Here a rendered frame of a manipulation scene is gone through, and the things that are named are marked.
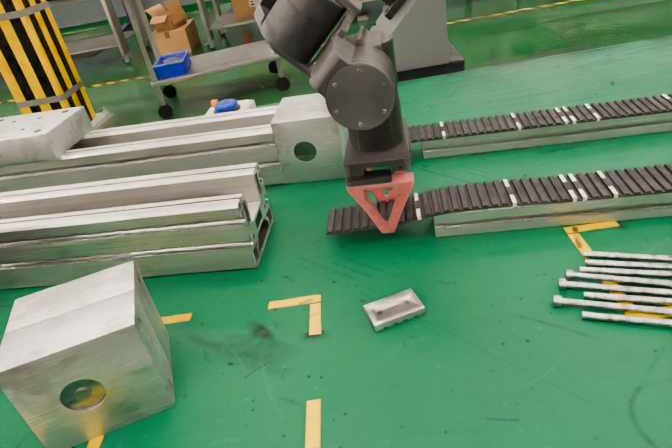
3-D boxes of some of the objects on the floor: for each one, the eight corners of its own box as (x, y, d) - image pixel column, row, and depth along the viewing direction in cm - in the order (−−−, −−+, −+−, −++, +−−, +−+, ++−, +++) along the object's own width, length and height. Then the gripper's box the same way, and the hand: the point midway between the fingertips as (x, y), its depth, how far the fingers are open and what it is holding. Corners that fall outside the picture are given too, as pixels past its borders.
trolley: (281, 70, 411) (250, -68, 361) (291, 89, 364) (257, -67, 313) (154, 100, 399) (103, -39, 349) (147, 124, 352) (87, -33, 302)
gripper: (405, 102, 46) (420, 242, 53) (402, 69, 54) (416, 194, 62) (331, 112, 47) (356, 248, 54) (340, 78, 56) (361, 200, 63)
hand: (387, 213), depth 58 cm, fingers closed on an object, 5 cm apart
